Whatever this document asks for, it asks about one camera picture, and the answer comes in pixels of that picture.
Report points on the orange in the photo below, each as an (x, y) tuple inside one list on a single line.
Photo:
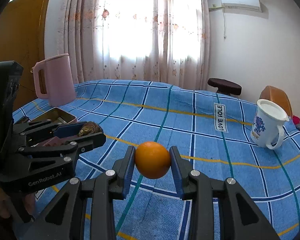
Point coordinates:
[(152, 160)]

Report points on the blue plaid tablecloth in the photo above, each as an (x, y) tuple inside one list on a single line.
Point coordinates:
[(133, 112)]

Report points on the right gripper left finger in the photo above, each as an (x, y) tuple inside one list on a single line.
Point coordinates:
[(64, 217)]

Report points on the pink electric kettle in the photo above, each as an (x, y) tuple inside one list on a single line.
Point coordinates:
[(58, 80)]

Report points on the dark round stool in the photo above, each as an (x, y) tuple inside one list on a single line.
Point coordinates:
[(225, 87)]

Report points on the left hand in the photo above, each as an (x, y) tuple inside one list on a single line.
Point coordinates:
[(29, 202)]

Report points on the sheer floral curtain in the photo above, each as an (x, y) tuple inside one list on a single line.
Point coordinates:
[(147, 40)]

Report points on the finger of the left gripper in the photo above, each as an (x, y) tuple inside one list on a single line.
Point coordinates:
[(43, 130), (77, 146)]

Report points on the white wall air conditioner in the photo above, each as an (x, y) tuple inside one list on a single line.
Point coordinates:
[(252, 5)]

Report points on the pink metal tin box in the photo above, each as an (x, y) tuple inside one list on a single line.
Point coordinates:
[(56, 116)]

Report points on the white blue floral mug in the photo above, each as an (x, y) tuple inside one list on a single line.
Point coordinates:
[(267, 130)]

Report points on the brown wooden door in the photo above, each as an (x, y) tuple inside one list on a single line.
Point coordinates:
[(22, 25)]

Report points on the pink red floral cloth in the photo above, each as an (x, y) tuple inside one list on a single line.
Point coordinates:
[(296, 121)]

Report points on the orange wooden chair back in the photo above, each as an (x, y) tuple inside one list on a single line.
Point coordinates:
[(277, 96)]

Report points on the dark wrinkled passion fruit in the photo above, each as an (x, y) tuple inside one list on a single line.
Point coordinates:
[(90, 128)]

